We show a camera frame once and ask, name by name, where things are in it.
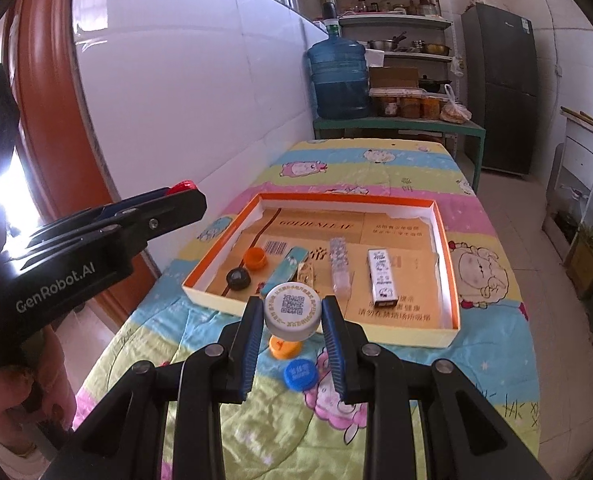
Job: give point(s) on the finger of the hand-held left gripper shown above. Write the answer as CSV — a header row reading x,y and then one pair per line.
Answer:
x,y
126,203
176,210

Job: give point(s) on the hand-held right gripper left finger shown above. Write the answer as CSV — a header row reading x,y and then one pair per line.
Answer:
x,y
254,355

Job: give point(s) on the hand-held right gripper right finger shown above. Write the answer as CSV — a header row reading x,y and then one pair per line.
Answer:
x,y
334,355

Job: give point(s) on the red bottle cap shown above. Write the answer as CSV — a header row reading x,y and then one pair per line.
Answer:
x,y
181,187

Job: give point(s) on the yellow bottle cap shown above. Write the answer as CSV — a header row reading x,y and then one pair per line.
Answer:
x,y
284,349

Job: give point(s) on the blue bottle cap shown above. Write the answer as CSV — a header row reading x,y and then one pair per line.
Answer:
x,y
299,374

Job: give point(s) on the white bottle cap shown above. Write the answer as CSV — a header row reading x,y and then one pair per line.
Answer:
x,y
292,307

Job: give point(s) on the black bottle cap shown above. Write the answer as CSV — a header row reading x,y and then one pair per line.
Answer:
x,y
238,280

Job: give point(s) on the shallow orange-rimmed cardboard box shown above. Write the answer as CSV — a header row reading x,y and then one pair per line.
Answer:
x,y
406,310

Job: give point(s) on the beige small box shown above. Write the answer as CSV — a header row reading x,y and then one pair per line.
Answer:
x,y
305,274

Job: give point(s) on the teal small box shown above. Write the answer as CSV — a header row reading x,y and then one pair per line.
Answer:
x,y
286,272

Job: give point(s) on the clear plastic box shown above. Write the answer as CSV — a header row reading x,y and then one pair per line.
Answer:
x,y
340,265

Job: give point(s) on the orange bottle cap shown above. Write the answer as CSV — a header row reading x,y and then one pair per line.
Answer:
x,y
255,259

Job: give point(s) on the white rectangular box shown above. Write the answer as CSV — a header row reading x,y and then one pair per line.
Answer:
x,y
381,275

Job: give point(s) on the person's left forearm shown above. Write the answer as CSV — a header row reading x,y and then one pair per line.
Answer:
x,y
6,455

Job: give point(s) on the person's left hand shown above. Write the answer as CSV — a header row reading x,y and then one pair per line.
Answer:
x,y
1,400

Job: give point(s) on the red-brown wooden door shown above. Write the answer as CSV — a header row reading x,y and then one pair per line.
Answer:
x,y
51,110

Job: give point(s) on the printed cartoon blanket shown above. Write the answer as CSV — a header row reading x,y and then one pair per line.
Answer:
x,y
416,170

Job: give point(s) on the blue water jug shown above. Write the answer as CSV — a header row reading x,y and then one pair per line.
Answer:
x,y
336,75

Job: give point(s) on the food jar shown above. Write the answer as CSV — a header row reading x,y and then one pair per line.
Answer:
x,y
385,106
410,106
431,106

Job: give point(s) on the green bench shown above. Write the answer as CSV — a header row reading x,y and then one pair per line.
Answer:
x,y
401,125

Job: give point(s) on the brown cardboard box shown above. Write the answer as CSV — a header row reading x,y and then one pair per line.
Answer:
x,y
394,77

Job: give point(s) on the metal pot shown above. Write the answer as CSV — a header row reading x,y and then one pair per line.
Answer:
x,y
382,44

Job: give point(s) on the plastic bag of food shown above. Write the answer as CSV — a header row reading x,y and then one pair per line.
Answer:
x,y
455,110

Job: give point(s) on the metal shelf rack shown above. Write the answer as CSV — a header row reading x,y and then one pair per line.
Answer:
x,y
391,22

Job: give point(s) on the black frying pan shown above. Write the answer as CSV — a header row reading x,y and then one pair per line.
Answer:
x,y
432,84

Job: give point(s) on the row of glass jars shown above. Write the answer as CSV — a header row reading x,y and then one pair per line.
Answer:
x,y
391,6

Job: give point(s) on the yellow pot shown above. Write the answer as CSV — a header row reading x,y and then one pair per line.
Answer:
x,y
436,49

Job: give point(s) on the grey counter cabinet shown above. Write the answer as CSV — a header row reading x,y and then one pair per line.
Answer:
x,y
576,160

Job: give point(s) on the dark refrigerator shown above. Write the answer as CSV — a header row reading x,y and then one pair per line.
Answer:
x,y
501,85

